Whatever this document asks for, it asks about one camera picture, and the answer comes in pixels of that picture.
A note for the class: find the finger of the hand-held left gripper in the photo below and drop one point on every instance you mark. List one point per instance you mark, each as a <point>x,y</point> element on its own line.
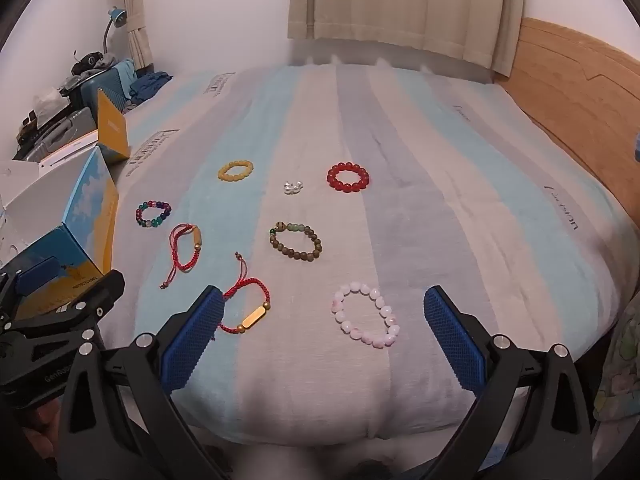
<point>37,271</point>
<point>102,292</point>

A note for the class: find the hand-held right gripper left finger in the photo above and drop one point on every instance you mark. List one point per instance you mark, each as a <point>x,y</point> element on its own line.
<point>192,340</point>

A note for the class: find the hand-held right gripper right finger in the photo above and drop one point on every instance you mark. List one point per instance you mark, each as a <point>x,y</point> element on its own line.
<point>455,340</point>

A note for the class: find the person's left hand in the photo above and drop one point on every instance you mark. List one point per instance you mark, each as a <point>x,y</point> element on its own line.
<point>40,430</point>

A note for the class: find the blue and yellow open box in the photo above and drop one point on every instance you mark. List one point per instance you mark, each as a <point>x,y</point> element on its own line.
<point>90,200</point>

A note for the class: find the grey suitcase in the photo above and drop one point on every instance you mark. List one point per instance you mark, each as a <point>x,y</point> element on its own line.
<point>65,125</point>

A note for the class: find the white box with yellow lid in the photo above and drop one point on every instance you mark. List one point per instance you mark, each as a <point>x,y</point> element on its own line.
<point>112,130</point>

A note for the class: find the printed cloth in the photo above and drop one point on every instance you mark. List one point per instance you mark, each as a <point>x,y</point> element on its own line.
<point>622,360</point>

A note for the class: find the teal suitcase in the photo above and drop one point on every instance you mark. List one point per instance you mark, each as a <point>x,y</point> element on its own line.
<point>110,85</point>

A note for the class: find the blue clothes pile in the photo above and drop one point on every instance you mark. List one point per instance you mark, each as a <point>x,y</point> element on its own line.
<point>150,85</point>

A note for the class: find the dark cloth pile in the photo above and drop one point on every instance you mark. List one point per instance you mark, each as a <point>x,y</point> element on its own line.
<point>90,62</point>

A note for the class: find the striped blanket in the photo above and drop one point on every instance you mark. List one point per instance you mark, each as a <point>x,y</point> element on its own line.
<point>400,125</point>

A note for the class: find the beige curtain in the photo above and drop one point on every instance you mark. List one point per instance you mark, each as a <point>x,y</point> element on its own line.
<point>400,5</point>
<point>137,35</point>

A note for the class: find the blue desk lamp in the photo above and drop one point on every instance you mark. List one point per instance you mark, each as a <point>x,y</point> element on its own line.
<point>118,17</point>

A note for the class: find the wooden headboard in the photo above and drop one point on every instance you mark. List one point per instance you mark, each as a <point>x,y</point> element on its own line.
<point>575,95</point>

